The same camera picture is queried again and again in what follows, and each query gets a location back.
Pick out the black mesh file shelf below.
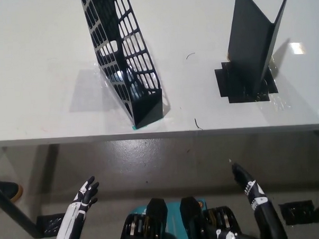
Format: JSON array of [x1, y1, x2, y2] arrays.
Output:
[[80, 0, 165, 133]]

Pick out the black tape patch on table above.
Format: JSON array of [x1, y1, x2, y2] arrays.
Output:
[[214, 60, 279, 105]]

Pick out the teal tape strip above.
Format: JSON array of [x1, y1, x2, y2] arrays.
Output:
[[130, 118, 160, 131]]

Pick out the black shoe tan sole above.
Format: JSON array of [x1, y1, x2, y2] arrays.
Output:
[[0, 178, 24, 204]]

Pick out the robot body black teal blocks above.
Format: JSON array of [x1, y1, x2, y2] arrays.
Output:
[[115, 194, 245, 239]]

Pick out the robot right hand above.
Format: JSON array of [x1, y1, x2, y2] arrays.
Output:
[[231, 161, 269, 212]]

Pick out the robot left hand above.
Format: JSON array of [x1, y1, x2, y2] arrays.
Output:
[[71, 176, 101, 213]]

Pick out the black metal table leg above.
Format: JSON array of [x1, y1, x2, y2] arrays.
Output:
[[0, 180, 46, 239]]

